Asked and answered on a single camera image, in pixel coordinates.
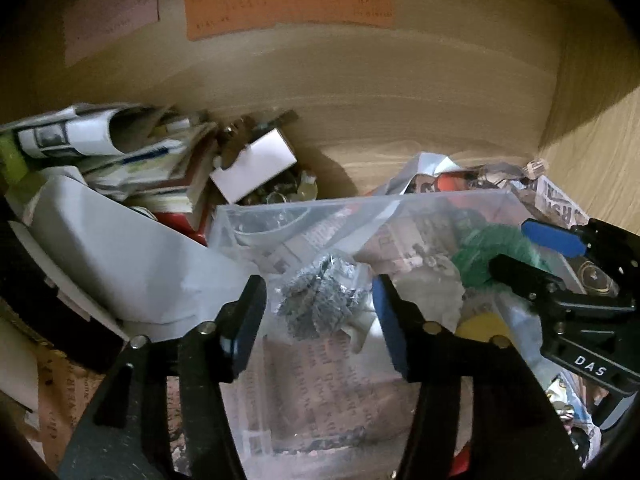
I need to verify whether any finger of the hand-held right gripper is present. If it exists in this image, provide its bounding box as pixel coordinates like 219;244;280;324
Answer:
488;254;623;313
521;217;640;286

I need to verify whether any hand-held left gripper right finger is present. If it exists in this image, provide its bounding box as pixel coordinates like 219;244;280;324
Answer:
372;274;587;480

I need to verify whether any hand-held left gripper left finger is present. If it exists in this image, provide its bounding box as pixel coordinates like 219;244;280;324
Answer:
57;274;267;480

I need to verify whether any clear plastic storage box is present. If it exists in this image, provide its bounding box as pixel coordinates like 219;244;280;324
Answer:
207;189;593;480

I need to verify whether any crumpled newspaper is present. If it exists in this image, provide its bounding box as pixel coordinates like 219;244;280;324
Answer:
520;174;592;233

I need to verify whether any white crumpled tissue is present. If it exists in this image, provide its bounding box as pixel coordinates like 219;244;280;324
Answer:
394;264;467;332

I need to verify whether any black round gold badge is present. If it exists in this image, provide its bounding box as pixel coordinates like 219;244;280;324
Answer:
569;257;622;297

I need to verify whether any yellow round sponge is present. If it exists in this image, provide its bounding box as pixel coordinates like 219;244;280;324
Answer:
456;312;512;347

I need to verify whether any newspaper sheet lining box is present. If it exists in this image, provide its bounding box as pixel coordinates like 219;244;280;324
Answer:
240;210;481;461

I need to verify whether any orange red packet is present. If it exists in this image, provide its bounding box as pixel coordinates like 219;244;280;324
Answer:
433;172;482;195

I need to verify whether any red box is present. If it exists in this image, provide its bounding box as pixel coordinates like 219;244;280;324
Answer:
154;211;210;247

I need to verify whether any large white paper sheet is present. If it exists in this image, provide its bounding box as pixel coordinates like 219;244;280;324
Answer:
22;174;253;342

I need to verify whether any clear plastic bag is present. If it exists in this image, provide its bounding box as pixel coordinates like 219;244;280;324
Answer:
369;152;483;197

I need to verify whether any small white cardboard box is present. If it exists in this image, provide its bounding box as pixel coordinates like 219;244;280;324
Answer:
209;127;299;204

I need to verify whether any stack of books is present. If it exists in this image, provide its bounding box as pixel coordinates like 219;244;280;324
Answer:
82;119;218;217

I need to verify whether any brown printed paper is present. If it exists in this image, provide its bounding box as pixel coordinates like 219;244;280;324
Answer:
27;347;108;463

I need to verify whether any rolled printed paper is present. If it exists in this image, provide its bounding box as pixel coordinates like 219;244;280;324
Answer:
14;104;163;159

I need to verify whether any orange paper label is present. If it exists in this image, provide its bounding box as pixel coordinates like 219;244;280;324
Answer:
183;0;397;42

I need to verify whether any pink paper label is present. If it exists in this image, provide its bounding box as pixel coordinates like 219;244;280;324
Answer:
63;0;161;67

